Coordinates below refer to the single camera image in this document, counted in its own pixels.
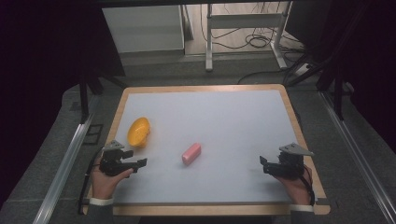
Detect white cabinet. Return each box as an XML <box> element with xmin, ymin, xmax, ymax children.
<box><xmin>102</xmin><ymin>4</ymin><xmax>186</xmax><ymax>54</ymax></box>

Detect person's left hand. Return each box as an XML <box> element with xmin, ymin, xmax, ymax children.
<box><xmin>91</xmin><ymin>157</ymin><xmax>134</xmax><ymax>201</ymax></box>

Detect black floor cables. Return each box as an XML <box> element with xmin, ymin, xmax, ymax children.
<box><xmin>199</xmin><ymin>2</ymin><xmax>312</xmax><ymax>86</ymax></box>

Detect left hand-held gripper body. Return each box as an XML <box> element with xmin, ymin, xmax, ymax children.
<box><xmin>99</xmin><ymin>139</ymin><xmax>134</xmax><ymax>177</ymax></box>

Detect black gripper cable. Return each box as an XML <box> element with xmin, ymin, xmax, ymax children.
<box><xmin>299</xmin><ymin>164</ymin><xmax>316</xmax><ymax>207</ymax></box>
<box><xmin>78</xmin><ymin>146</ymin><xmax>105</xmax><ymax>216</ymax></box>

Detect person's right hand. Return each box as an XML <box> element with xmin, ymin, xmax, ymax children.
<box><xmin>274</xmin><ymin>165</ymin><xmax>313</xmax><ymax>205</ymax></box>

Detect yellow-orange fruit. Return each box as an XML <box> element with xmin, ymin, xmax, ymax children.
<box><xmin>127</xmin><ymin>117</ymin><xmax>151</xmax><ymax>148</ymax></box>

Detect white metal desk frame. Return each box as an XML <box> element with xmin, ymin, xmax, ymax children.
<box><xmin>205</xmin><ymin>2</ymin><xmax>293</xmax><ymax>73</ymax></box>

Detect pink rectangular block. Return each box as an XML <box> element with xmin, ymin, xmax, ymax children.
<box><xmin>181</xmin><ymin>142</ymin><xmax>203</xmax><ymax>166</ymax></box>

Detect white power strip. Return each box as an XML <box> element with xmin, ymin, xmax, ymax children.
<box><xmin>293</xmin><ymin>63</ymin><xmax>312</xmax><ymax>77</ymax></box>

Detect aluminium rail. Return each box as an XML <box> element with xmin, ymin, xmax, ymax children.
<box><xmin>32</xmin><ymin>95</ymin><xmax>101</xmax><ymax>224</ymax></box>
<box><xmin>318</xmin><ymin>91</ymin><xmax>396</xmax><ymax>224</ymax></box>

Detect black stand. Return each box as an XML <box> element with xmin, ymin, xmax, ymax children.
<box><xmin>286</xmin><ymin>6</ymin><xmax>372</xmax><ymax>121</ymax></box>
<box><xmin>78</xmin><ymin>73</ymin><xmax>129</xmax><ymax>125</ymax></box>

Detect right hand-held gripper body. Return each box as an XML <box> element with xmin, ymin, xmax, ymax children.
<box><xmin>262</xmin><ymin>142</ymin><xmax>315</xmax><ymax>181</ymax></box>

